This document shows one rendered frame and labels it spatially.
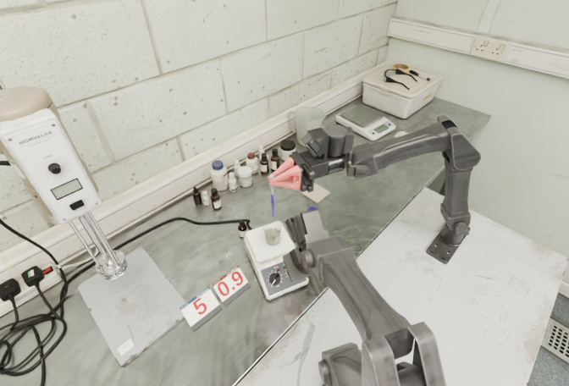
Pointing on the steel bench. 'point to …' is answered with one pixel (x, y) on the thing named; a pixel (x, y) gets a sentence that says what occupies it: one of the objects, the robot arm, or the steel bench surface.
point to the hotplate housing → (266, 267)
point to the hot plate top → (256, 237)
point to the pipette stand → (317, 193)
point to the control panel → (280, 278)
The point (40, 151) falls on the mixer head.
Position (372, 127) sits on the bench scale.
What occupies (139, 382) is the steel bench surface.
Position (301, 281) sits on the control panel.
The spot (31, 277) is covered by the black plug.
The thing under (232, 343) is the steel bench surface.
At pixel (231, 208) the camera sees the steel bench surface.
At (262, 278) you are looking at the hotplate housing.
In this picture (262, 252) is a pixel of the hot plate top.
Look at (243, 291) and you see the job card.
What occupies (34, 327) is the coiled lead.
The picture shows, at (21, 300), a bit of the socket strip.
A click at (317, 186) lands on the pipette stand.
